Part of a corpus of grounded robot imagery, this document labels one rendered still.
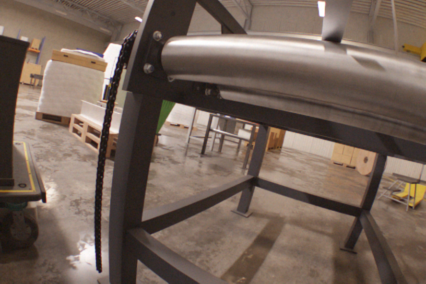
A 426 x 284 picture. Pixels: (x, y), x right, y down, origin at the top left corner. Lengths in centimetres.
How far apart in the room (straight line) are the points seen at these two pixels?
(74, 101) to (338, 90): 389
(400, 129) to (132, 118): 76
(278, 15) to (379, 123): 1299
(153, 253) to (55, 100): 362
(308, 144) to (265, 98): 1036
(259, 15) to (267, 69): 1352
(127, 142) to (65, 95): 347
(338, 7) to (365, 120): 41
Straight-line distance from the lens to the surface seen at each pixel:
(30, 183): 93
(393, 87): 36
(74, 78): 394
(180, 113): 772
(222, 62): 40
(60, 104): 400
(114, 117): 257
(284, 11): 1356
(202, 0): 75
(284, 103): 66
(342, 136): 51
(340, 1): 31
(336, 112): 64
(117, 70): 59
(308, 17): 1309
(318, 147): 1099
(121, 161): 60
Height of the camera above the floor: 73
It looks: 2 degrees down
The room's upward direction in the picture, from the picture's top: 13 degrees clockwise
